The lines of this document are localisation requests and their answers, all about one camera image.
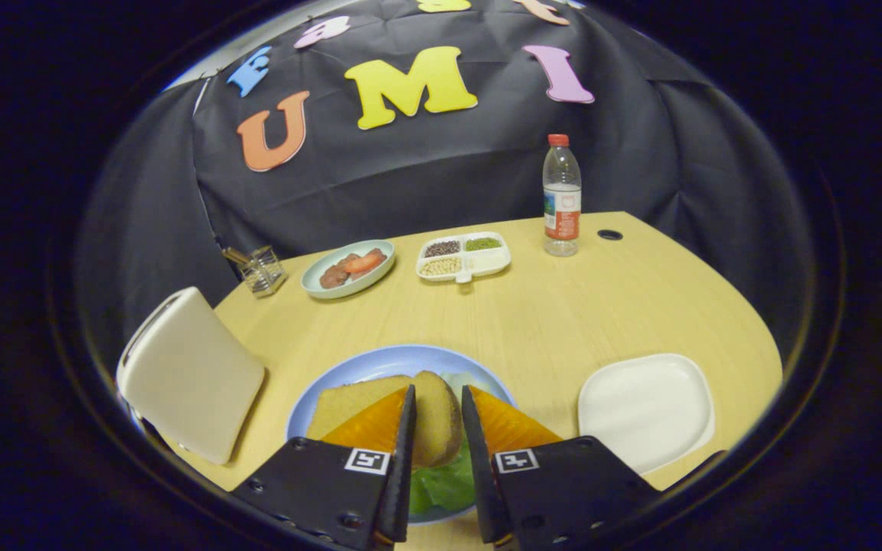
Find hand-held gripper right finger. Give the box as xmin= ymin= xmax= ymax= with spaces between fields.
xmin=461 ymin=385 xmax=660 ymax=548

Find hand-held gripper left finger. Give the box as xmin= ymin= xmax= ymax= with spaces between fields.
xmin=228 ymin=384 xmax=417 ymax=551

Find green lettuce leaf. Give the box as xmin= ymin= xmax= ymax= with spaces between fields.
xmin=409 ymin=371 xmax=480 ymax=514

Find brown rounded bread slice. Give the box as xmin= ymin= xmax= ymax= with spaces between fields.
xmin=410 ymin=370 xmax=463 ymax=469

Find square toast slice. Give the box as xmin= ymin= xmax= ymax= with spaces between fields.
xmin=305 ymin=375 xmax=413 ymax=441

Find blue round plate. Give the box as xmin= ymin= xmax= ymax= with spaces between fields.
xmin=286 ymin=344 xmax=517 ymax=526

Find white square plate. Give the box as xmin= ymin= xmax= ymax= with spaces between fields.
xmin=577 ymin=353 xmax=716 ymax=475

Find brown meat pieces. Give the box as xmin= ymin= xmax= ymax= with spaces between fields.
xmin=319 ymin=248 xmax=388 ymax=289

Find pale green plate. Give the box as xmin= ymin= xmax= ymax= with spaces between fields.
xmin=301 ymin=240 xmax=396 ymax=299

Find white divided tray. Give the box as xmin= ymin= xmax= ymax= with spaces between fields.
xmin=416 ymin=232 xmax=511 ymax=284

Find white toaster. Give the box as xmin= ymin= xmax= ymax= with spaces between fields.
xmin=116 ymin=287 xmax=266 ymax=465

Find glass holder with sticks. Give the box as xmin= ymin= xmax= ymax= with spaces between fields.
xmin=223 ymin=246 xmax=288 ymax=298

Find clear water bottle red cap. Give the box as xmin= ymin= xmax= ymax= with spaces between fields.
xmin=542 ymin=134 xmax=583 ymax=257

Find black backdrop cloth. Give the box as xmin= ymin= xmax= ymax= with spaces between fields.
xmin=77 ymin=0 xmax=813 ymax=360

